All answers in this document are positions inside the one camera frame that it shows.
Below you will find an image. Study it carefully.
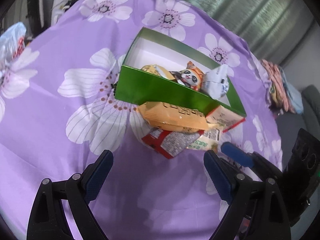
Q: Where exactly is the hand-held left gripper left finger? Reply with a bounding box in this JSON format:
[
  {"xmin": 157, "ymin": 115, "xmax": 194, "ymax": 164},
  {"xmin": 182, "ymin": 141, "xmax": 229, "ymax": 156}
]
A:
[{"xmin": 26, "ymin": 149, "xmax": 114, "ymax": 240}]

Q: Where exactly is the orange long snack packet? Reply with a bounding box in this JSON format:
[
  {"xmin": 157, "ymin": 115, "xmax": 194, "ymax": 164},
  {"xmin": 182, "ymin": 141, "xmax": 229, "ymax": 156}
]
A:
[{"xmin": 137, "ymin": 101, "xmax": 218, "ymax": 133}]

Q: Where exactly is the white green snack packet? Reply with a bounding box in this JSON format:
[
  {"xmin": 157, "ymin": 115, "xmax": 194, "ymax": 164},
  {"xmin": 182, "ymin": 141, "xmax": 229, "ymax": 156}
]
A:
[{"xmin": 187, "ymin": 126, "xmax": 224, "ymax": 152}]

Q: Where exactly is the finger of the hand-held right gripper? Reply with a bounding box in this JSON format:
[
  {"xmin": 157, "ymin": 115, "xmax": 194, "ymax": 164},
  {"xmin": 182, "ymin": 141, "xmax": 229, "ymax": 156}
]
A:
[{"xmin": 221, "ymin": 142, "xmax": 285, "ymax": 193}]

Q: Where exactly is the golden yellow snack packet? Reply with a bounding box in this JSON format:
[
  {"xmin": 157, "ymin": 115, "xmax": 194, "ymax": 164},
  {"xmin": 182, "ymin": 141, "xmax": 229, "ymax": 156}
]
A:
[{"xmin": 140, "ymin": 64, "xmax": 175, "ymax": 80}]

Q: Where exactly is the grey sofa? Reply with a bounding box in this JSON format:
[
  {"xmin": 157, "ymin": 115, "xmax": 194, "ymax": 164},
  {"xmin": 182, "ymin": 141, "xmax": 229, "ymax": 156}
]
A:
[{"xmin": 275, "ymin": 85, "xmax": 320, "ymax": 170}]

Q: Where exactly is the pink striped folded cloth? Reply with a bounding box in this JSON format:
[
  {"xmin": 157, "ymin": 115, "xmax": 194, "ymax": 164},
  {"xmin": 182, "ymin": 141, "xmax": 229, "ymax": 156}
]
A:
[{"xmin": 261, "ymin": 59, "xmax": 290, "ymax": 113}]

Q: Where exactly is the green cardboard box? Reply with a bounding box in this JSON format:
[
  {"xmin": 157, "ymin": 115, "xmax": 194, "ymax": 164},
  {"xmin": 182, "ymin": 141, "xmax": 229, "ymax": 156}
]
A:
[{"xmin": 114, "ymin": 27, "xmax": 247, "ymax": 120}]

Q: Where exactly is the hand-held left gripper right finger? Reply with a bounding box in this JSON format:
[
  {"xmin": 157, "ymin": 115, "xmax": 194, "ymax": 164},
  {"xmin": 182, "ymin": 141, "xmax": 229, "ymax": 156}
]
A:
[{"xmin": 204, "ymin": 151, "xmax": 292, "ymax": 240}]

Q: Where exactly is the grey green shiny curtain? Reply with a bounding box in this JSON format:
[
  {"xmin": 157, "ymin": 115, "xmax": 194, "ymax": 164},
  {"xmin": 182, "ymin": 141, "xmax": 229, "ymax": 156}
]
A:
[{"xmin": 165, "ymin": 0, "xmax": 315, "ymax": 64}]

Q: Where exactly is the orange panda snack packet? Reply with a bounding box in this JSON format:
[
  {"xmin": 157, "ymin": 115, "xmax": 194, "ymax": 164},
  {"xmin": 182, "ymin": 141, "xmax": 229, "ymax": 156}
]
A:
[{"xmin": 172, "ymin": 61, "xmax": 207, "ymax": 92}]

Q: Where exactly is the white peanut snack packet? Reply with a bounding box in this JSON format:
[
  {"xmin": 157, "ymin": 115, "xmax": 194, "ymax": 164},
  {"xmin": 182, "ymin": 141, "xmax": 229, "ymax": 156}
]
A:
[{"xmin": 201, "ymin": 64, "xmax": 230, "ymax": 98}]

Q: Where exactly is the light blue folded cloth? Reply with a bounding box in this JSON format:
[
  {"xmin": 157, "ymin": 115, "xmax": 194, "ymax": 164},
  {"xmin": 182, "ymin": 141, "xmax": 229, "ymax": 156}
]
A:
[{"xmin": 281, "ymin": 70, "xmax": 304, "ymax": 115}]

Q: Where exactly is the white red plastic bag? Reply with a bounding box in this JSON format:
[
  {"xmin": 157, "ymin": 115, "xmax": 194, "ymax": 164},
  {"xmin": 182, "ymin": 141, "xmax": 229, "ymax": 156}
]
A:
[{"xmin": 0, "ymin": 22, "xmax": 27, "ymax": 64}]

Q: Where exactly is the purple floral blanket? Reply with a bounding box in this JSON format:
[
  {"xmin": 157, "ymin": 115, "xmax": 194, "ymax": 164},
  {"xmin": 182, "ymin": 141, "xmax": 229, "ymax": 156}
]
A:
[{"xmin": 0, "ymin": 0, "xmax": 284, "ymax": 240}]

